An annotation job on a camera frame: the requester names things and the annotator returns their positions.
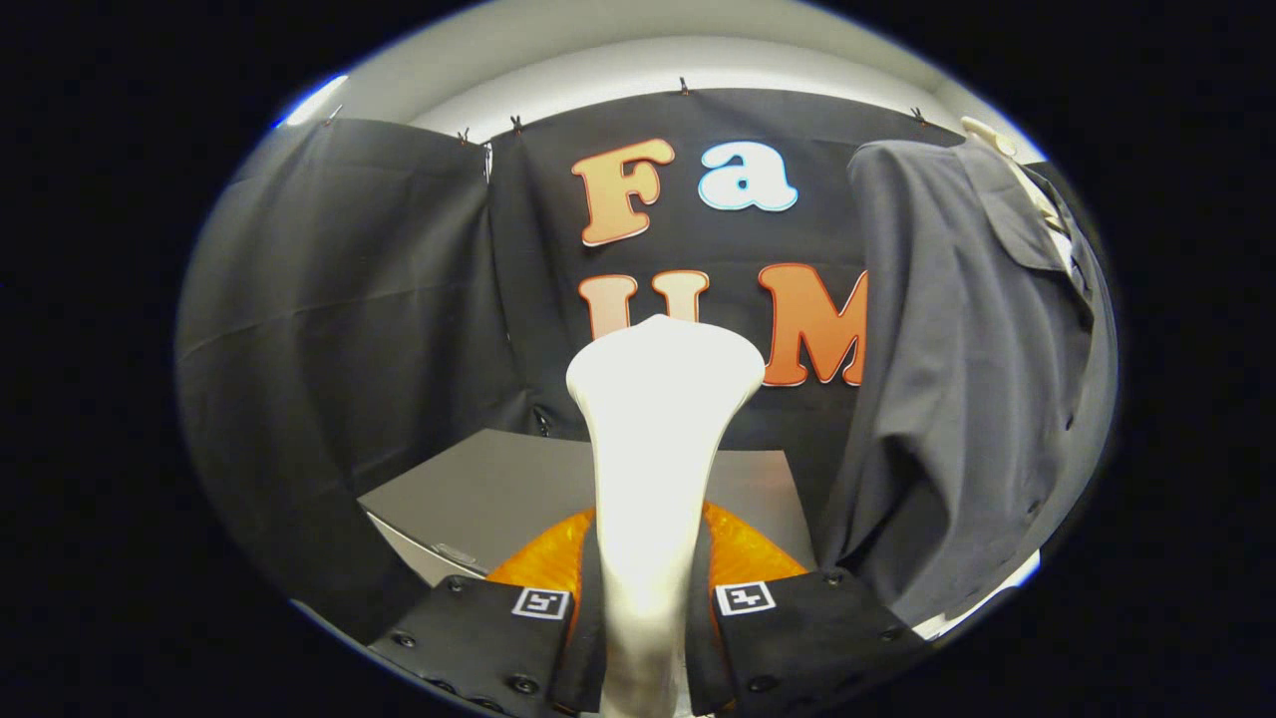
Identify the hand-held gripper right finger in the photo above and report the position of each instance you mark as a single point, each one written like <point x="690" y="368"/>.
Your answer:
<point x="703" y="648"/>

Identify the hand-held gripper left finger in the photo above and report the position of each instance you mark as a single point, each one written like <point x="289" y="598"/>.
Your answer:
<point x="590" y="648"/>

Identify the grey short-sleeved button shirt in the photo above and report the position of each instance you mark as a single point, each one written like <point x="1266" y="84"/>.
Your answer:
<point x="957" y="399"/>

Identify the grey drawer cabinet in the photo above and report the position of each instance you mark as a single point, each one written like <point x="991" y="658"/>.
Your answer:
<point x="498" y="489"/>

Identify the black backdrop cloth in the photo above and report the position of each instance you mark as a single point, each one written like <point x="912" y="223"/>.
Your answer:
<point x="349" y="349"/>

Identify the row of black backdrop clips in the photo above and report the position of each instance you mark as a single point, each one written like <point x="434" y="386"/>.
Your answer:
<point x="684" y="86"/>

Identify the white mannequin torso stand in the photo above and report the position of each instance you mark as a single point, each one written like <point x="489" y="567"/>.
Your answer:
<point x="987" y="130"/>

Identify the narrow ceiling light panel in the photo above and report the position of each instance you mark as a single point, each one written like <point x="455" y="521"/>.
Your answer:
<point x="314" y="100"/>

